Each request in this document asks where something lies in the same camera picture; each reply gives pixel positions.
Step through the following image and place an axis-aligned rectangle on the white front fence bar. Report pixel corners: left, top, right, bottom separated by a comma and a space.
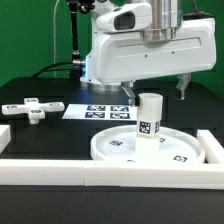
0, 159, 224, 190

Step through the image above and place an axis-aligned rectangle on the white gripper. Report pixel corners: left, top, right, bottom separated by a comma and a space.
93, 18, 216, 106

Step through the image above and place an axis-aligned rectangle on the white cross table base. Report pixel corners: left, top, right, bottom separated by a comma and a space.
2, 98, 65, 125

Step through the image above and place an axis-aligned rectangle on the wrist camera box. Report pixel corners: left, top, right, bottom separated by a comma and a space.
96, 2, 152, 33

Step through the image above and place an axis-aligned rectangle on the white marker sheet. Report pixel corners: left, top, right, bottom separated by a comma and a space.
63, 104, 137, 121

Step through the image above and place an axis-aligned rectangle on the white fence bar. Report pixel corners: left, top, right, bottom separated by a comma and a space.
197, 130, 224, 165
0, 159, 224, 190
0, 125, 11, 154

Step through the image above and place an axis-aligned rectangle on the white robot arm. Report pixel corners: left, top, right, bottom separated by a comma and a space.
81, 0, 216, 106

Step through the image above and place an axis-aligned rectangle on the white round table top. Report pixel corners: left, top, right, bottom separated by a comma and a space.
91, 125, 205, 164

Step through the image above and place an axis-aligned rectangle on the white left fence bar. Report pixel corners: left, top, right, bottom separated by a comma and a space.
0, 125, 11, 154

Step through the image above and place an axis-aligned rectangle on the black camera stand pole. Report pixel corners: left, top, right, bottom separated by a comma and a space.
66, 0, 86, 64

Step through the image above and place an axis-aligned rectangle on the black cable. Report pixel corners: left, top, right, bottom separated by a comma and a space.
31, 60, 84, 79

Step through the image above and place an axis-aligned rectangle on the white right fence bar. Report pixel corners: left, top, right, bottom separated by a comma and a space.
197, 130, 224, 165

